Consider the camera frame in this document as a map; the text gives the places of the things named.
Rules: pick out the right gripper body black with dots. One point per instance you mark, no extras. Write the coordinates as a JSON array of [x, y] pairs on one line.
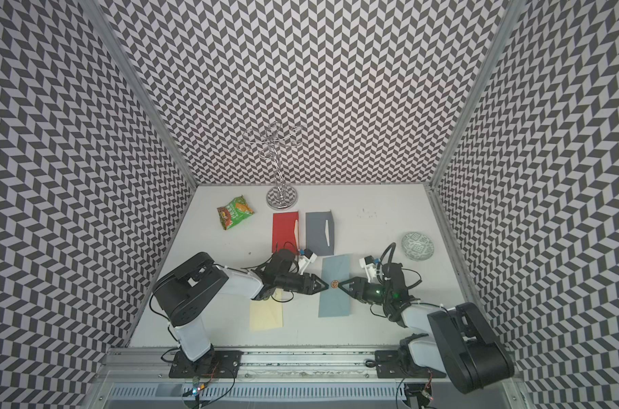
[[360, 291]]

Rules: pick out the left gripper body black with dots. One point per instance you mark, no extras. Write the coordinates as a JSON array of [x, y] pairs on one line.
[[307, 281]]

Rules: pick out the light blue envelope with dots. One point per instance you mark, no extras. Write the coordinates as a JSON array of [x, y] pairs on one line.
[[333, 301]]

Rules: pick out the red envelope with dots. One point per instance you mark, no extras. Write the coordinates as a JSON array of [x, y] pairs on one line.
[[284, 234]]

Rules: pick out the cream yellow envelope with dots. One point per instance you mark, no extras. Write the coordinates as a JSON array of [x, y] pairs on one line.
[[266, 315]]

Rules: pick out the dark grey envelope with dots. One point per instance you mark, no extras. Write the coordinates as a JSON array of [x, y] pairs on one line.
[[320, 233]]

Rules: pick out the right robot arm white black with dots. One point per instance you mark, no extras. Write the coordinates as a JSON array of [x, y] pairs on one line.
[[457, 343]]

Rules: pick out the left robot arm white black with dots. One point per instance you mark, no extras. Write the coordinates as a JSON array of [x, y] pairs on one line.
[[186, 291]]

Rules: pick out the patterned ceramic bowl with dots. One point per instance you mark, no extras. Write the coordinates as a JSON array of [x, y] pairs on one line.
[[417, 246]]

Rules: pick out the green snack bag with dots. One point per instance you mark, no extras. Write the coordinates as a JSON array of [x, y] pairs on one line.
[[235, 212]]

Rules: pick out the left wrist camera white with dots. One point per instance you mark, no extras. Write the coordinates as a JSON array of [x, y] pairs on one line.
[[306, 257]]

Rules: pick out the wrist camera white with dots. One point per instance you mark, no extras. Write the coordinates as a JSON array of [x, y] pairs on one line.
[[306, 257], [370, 265]]

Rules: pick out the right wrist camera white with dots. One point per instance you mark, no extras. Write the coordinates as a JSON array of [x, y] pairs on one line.
[[370, 265]]

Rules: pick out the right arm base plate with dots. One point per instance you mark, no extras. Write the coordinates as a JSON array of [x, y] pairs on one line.
[[399, 363]]

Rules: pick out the chrome wire stand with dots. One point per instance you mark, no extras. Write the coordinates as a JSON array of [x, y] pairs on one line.
[[269, 142]]

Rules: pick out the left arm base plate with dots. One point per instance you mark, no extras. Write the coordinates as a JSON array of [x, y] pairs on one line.
[[217, 364]]

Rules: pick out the aluminium front rail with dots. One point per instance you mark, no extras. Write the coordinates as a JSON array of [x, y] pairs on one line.
[[258, 365]]

